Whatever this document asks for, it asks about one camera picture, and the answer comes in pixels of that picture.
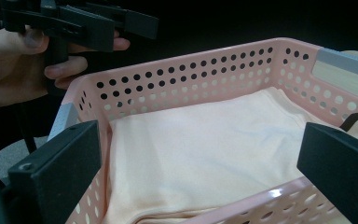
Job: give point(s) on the pink perforated plastic basket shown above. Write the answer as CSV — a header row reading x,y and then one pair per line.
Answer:
x,y
199,77

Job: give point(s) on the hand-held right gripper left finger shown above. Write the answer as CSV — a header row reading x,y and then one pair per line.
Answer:
x,y
59,168

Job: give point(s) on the peach garment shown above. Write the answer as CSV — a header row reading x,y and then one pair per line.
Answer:
x,y
205,149

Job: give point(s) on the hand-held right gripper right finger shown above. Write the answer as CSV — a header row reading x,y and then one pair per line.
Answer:
x,y
341,168

